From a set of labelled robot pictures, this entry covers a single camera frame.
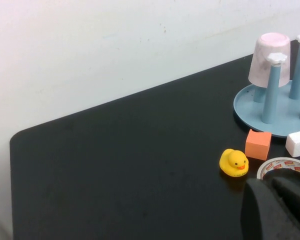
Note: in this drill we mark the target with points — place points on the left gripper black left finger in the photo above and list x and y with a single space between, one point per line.
261 215

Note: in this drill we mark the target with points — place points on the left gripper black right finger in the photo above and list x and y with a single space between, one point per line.
298 202

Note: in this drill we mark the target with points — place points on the pink marbled cup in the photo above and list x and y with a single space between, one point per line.
260 62

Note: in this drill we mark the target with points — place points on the blue cup stand white caps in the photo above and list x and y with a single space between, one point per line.
250 110

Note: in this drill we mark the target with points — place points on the white red tape roll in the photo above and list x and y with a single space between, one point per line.
277 165

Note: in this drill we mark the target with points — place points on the white foam cube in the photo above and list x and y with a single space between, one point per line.
298 143

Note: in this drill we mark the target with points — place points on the yellow rubber duck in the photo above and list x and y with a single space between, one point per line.
231 162

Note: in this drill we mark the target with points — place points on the orange foam cube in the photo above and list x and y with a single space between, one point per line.
257 145

